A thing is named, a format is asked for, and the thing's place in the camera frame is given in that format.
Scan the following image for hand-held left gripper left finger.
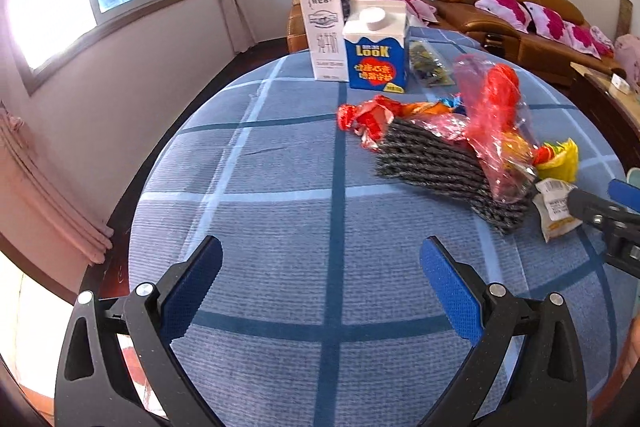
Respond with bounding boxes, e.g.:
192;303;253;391
54;235;223;427

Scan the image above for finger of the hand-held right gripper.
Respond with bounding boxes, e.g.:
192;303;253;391
609;179;640;214
567;187;640;279

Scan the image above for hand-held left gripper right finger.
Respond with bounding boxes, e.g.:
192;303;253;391
419;236;588;427

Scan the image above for beige snack packet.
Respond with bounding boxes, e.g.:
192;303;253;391
531;178;583;244

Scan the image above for yellow plastic bag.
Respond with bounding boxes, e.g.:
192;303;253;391
531;138;580;184

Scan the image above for translucent red plastic bag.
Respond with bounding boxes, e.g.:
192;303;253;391
452;53;538;204

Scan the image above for orange and blue candy wrapper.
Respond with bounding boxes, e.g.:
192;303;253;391
397;94;463;118

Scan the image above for red foil wrapper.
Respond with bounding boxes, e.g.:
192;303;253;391
336;96;403;152

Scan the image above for dark wooden coffee table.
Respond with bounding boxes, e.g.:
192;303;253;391
570;61;640;162

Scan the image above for pink cloth cover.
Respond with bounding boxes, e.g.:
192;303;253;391
614;34;640;88

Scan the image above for pink folded blanket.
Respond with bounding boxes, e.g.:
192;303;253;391
590;26;615;58

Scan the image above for long brown leather sofa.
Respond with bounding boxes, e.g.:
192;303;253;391
432;0;626;88

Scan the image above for rolled standing mat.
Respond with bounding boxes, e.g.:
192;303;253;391
617;0;632;38

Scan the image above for pink pleated curtain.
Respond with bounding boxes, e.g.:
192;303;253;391
0;102;115;265

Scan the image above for clear packet of dark snacks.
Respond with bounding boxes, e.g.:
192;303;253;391
407;39;457;88

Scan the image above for blue milk carton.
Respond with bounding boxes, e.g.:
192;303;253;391
342;0;412;92

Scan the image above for white milk carton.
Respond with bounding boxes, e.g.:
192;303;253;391
297;0;351;82

